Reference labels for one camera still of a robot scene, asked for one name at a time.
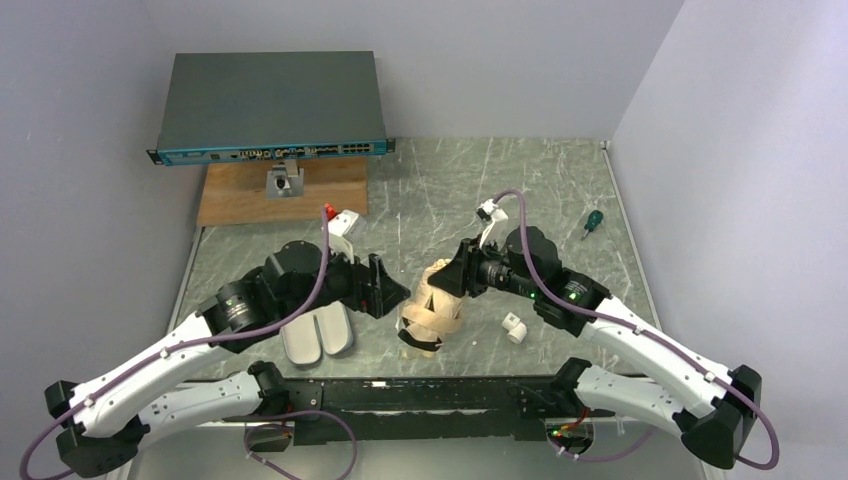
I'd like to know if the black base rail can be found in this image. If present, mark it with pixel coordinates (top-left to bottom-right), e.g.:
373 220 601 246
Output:
242 376 588 446

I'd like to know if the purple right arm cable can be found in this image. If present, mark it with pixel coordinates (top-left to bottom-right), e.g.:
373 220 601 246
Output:
493 188 781 472

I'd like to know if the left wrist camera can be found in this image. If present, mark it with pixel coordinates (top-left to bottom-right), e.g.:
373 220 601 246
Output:
324 204 366 262

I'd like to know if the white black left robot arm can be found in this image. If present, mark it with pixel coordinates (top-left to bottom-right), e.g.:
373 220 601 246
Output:
45 241 410 478

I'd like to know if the grey network switch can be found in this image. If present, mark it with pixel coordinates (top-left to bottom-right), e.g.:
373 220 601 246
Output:
147 51 396 166

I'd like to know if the white plastic pipe fitting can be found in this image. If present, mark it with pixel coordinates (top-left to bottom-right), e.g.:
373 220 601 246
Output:
501 312 528 344

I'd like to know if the beige umbrella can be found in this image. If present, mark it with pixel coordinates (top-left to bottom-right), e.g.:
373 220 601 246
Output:
396 259 464 359

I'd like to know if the wooden board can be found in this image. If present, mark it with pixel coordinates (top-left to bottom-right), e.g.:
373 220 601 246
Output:
196 156 368 227

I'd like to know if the grey metal stand bracket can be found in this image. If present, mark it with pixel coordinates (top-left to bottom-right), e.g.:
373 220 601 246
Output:
265 159 304 199

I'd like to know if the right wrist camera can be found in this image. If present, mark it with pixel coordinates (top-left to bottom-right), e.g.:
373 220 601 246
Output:
475 199 509 248

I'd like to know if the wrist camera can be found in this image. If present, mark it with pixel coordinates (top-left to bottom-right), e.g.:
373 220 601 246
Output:
324 204 366 262
475 199 509 248

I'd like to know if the green handled screwdriver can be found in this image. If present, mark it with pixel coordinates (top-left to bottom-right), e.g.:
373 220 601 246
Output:
581 210 604 239

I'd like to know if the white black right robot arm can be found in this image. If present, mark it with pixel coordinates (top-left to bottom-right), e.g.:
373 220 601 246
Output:
427 226 762 470

